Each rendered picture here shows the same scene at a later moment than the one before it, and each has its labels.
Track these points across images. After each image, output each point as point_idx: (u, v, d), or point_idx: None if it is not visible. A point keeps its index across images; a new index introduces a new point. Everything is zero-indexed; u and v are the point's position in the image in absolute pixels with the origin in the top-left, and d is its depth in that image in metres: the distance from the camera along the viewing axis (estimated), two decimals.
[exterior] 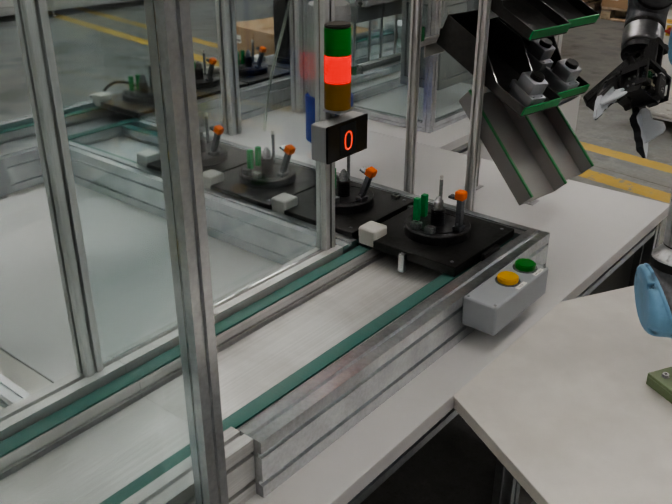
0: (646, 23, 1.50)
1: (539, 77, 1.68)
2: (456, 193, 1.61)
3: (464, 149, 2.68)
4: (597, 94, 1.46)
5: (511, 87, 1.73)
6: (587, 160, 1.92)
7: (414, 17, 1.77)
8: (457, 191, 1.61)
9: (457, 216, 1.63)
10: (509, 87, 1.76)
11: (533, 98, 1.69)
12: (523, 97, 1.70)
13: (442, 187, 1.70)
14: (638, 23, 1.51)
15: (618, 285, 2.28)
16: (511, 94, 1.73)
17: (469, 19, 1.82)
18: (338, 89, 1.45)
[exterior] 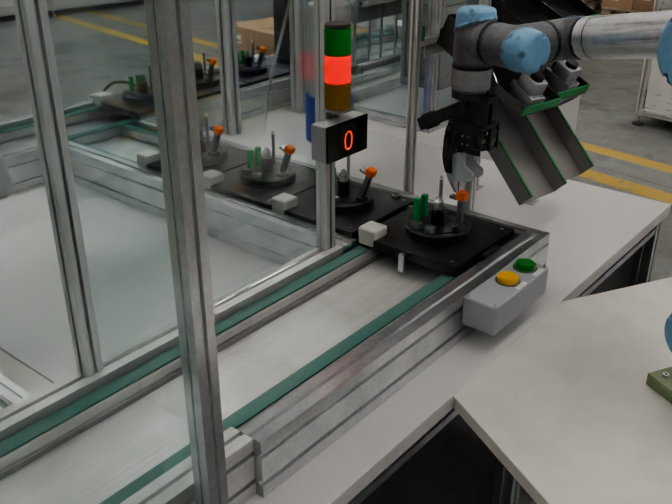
0: (476, 77, 1.46)
1: (539, 77, 1.68)
2: (457, 193, 1.60)
3: None
4: (445, 170, 1.57)
5: (511, 88, 1.73)
6: (587, 160, 1.92)
7: (414, 17, 1.77)
8: (458, 191, 1.60)
9: (457, 216, 1.63)
10: (509, 87, 1.76)
11: (533, 98, 1.69)
12: (523, 97, 1.71)
13: (442, 187, 1.70)
14: (468, 77, 1.47)
15: (618, 285, 2.28)
16: (511, 94, 1.73)
17: None
18: (338, 89, 1.45)
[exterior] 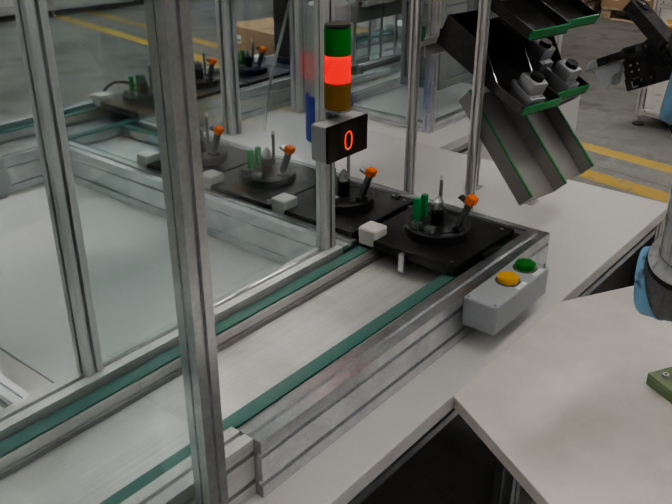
0: None
1: (539, 77, 1.68)
2: (467, 197, 1.59)
3: (464, 149, 2.68)
4: (597, 59, 1.55)
5: (511, 88, 1.73)
6: (587, 160, 1.92)
7: (414, 17, 1.77)
8: (469, 196, 1.59)
9: (460, 218, 1.62)
10: (509, 87, 1.76)
11: (533, 98, 1.69)
12: (523, 97, 1.71)
13: (442, 187, 1.70)
14: None
15: (618, 285, 2.28)
16: (511, 94, 1.73)
17: (469, 19, 1.82)
18: (338, 89, 1.45)
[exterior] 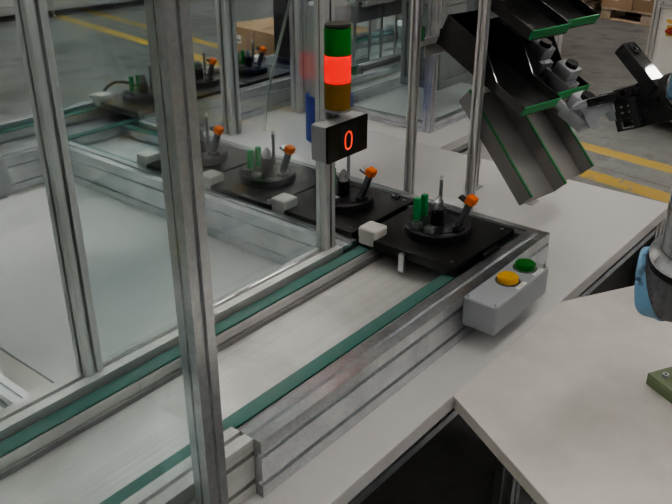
0: None
1: (591, 98, 1.61)
2: (467, 197, 1.59)
3: (464, 149, 2.68)
4: (588, 100, 1.58)
5: (560, 109, 1.66)
6: (587, 160, 1.92)
7: (414, 17, 1.77)
8: (469, 196, 1.59)
9: (460, 218, 1.62)
10: (555, 108, 1.69)
11: (585, 120, 1.63)
12: (574, 119, 1.64)
13: (442, 187, 1.70)
14: None
15: (618, 285, 2.28)
16: (560, 116, 1.67)
17: (469, 19, 1.82)
18: (338, 89, 1.45)
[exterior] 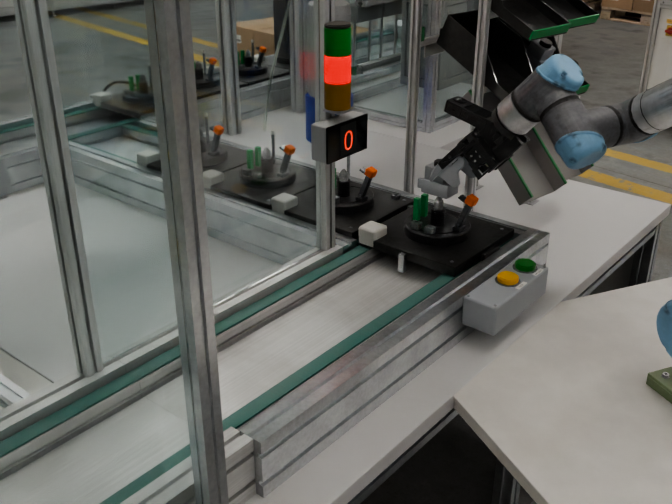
0: (524, 123, 1.43)
1: None
2: (467, 197, 1.59)
3: None
4: (439, 162, 1.56)
5: (421, 186, 1.64)
6: None
7: (414, 17, 1.77)
8: (469, 196, 1.59)
9: (460, 218, 1.62)
10: (418, 187, 1.67)
11: (448, 184, 1.60)
12: (437, 188, 1.62)
13: None
14: (518, 119, 1.43)
15: (618, 285, 2.28)
16: (424, 192, 1.64)
17: (469, 19, 1.82)
18: (338, 89, 1.45)
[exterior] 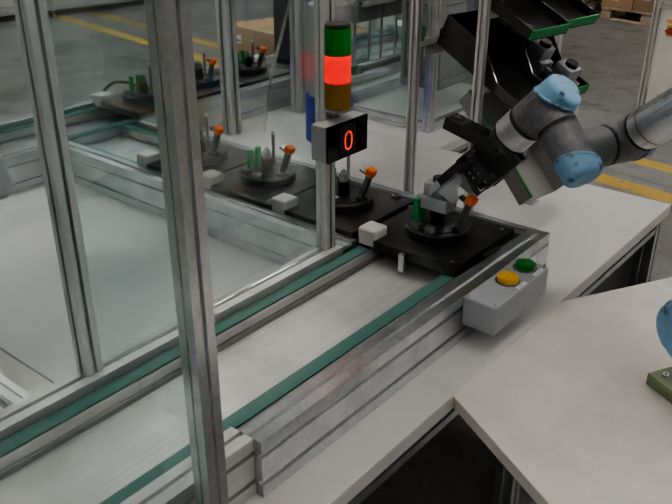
0: (522, 142, 1.45)
1: None
2: (467, 197, 1.59)
3: (464, 149, 2.68)
4: (438, 179, 1.58)
5: (420, 201, 1.66)
6: None
7: (414, 17, 1.77)
8: (469, 196, 1.59)
9: (460, 218, 1.62)
10: None
11: (446, 200, 1.62)
12: (436, 203, 1.63)
13: None
14: (516, 138, 1.45)
15: (618, 285, 2.28)
16: (423, 207, 1.66)
17: (469, 19, 1.82)
18: (338, 89, 1.45)
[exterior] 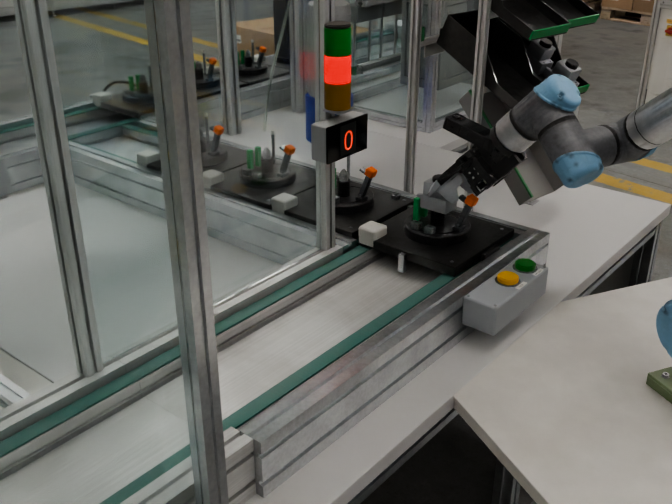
0: (522, 142, 1.45)
1: None
2: (467, 197, 1.59)
3: (464, 149, 2.68)
4: (438, 179, 1.58)
5: (420, 201, 1.66)
6: None
7: (414, 17, 1.77)
8: (469, 196, 1.59)
9: (460, 218, 1.62)
10: None
11: (446, 200, 1.62)
12: (436, 203, 1.63)
13: None
14: (516, 138, 1.45)
15: (618, 285, 2.28)
16: (423, 207, 1.66)
17: (469, 19, 1.82)
18: (338, 89, 1.45)
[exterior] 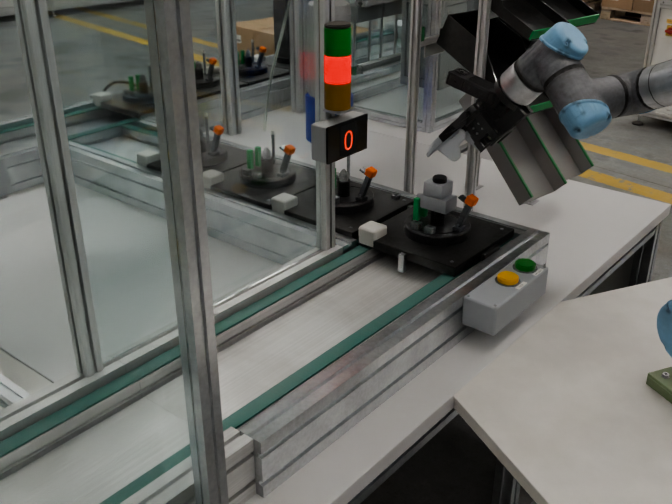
0: (527, 94, 1.41)
1: (442, 178, 1.62)
2: (467, 197, 1.59)
3: (464, 149, 2.68)
4: (440, 135, 1.53)
5: (420, 201, 1.66)
6: (587, 160, 1.92)
7: (414, 17, 1.77)
8: (469, 196, 1.59)
9: (460, 218, 1.62)
10: None
11: (446, 200, 1.62)
12: (436, 203, 1.63)
13: None
14: (521, 89, 1.41)
15: (618, 285, 2.28)
16: (423, 207, 1.66)
17: (469, 19, 1.82)
18: (338, 89, 1.45)
